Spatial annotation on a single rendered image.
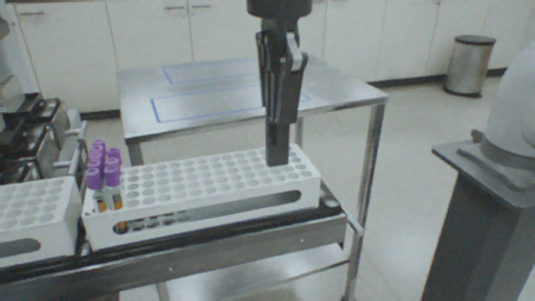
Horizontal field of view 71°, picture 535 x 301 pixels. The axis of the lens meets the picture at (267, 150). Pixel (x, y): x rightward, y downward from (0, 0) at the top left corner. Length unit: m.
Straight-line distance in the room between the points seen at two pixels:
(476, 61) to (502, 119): 2.60
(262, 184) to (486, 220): 0.62
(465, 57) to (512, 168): 2.61
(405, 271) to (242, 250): 1.19
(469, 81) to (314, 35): 1.35
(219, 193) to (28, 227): 0.21
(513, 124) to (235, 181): 0.60
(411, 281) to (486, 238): 0.67
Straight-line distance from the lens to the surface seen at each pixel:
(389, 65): 3.45
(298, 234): 0.52
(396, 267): 1.65
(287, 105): 0.44
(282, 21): 0.42
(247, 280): 1.15
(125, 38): 2.78
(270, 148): 0.50
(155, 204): 0.47
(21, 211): 0.52
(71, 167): 0.82
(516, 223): 0.97
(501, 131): 0.92
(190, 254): 0.50
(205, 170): 0.51
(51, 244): 0.50
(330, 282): 1.53
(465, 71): 3.51
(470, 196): 0.99
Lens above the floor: 1.14
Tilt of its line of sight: 29 degrees down
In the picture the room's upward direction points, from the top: straight up
